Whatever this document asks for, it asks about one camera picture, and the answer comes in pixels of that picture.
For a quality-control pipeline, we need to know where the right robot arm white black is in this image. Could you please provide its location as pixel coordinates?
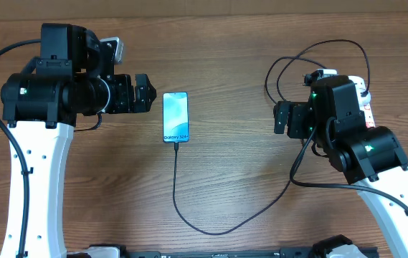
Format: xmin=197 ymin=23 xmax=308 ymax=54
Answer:
xmin=273 ymin=69 xmax=408 ymax=257

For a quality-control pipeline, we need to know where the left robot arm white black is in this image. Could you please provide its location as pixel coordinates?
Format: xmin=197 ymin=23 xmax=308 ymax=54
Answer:
xmin=1 ymin=23 xmax=156 ymax=257

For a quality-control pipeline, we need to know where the white charger plug adapter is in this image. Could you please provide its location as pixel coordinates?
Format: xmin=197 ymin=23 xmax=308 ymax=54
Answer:
xmin=355 ymin=83 xmax=371 ymax=107

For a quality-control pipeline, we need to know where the black USB charging cable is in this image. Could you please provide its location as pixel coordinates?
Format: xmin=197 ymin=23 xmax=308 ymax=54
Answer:
xmin=171 ymin=39 xmax=372 ymax=237

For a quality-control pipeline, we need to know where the Galaxy S24 smartphone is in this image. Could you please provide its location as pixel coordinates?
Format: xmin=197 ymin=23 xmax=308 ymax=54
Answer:
xmin=163 ymin=92 xmax=189 ymax=143

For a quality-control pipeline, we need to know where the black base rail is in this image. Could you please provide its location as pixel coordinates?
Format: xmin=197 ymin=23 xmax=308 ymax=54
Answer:
xmin=127 ymin=247 xmax=312 ymax=258

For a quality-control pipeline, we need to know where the white power strip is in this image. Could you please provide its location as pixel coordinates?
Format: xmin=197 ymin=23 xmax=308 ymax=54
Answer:
xmin=348 ymin=75 xmax=376 ymax=128

